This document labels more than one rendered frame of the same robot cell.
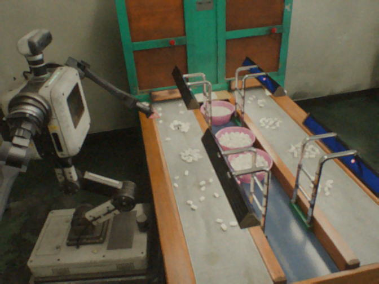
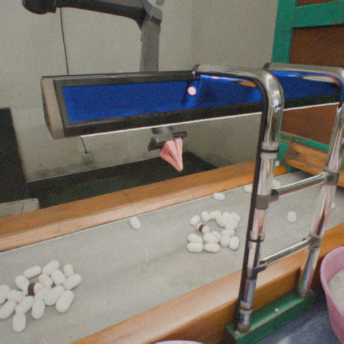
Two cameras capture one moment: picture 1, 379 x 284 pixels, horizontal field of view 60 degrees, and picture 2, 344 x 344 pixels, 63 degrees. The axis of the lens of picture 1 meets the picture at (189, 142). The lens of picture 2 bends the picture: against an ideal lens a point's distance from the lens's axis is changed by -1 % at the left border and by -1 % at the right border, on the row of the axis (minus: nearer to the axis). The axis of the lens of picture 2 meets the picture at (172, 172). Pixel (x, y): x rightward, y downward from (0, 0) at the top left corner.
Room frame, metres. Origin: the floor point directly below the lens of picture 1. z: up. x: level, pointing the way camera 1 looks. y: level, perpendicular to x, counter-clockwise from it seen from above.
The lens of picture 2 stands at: (1.80, -0.43, 1.14)
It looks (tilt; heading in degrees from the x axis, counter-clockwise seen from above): 23 degrees down; 71
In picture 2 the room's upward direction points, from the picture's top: straight up
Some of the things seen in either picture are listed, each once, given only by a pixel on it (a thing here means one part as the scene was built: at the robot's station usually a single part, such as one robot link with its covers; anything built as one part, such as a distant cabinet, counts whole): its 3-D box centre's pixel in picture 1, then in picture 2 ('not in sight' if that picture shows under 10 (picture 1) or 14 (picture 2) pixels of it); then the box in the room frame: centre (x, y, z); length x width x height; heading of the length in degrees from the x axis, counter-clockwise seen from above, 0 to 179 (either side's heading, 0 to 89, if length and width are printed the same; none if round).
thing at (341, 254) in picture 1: (267, 153); not in sight; (1.72, -0.50, 0.71); 1.81 x 0.05 x 0.11; 9
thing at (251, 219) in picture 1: (225, 169); not in sight; (1.12, -0.15, 1.08); 0.62 x 0.08 x 0.07; 9
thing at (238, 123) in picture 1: (250, 98); not in sight; (2.15, -0.46, 0.90); 0.20 x 0.19 x 0.45; 9
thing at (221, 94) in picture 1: (210, 96); not in sight; (2.50, -0.20, 0.77); 0.33 x 0.15 x 0.01; 99
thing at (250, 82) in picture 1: (246, 83); not in sight; (2.61, -0.53, 0.83); 0.30 x 0.06 x 0.07; 99
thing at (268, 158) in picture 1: (249, 166); not in sight; (1.58, -0.36, 0.72); 0.27 x 0.27 x 0.10
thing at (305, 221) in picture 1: (321, 182); not in sight; (1.19, -0.62, 0.90); 0.20 x 0.19 x 0.45; 9
